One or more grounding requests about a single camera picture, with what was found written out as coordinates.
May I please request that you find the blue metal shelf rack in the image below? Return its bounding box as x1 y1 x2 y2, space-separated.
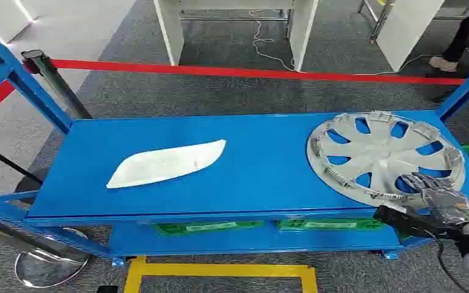
0 16 469 268

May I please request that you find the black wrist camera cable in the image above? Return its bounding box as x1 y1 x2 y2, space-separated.
422 230 469 293

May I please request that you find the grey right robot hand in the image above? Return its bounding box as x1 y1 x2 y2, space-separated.
400 172 469 227

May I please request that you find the silver wheel hubcap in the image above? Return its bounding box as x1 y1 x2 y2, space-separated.
306 110 467 208

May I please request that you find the long red barrier belt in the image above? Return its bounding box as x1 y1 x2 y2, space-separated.
50 59 469 87

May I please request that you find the white curved plastic panel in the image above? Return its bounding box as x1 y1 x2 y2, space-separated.
106 139 227 190

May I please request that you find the white floor cable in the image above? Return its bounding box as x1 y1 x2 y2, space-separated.
249 9 442 77

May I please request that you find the black barrier strap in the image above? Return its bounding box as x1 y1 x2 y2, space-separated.
0 139 43 185

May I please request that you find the yellow floor tape frame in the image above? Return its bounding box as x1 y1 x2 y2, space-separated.
123 256 319 293

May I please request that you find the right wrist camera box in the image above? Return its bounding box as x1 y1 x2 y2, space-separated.
373 203 435 239

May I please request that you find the steel stanchion with round base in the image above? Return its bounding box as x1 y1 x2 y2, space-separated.
0 212 90 289

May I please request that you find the steel stanchion post black cap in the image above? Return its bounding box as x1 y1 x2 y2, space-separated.
21 49 93 120

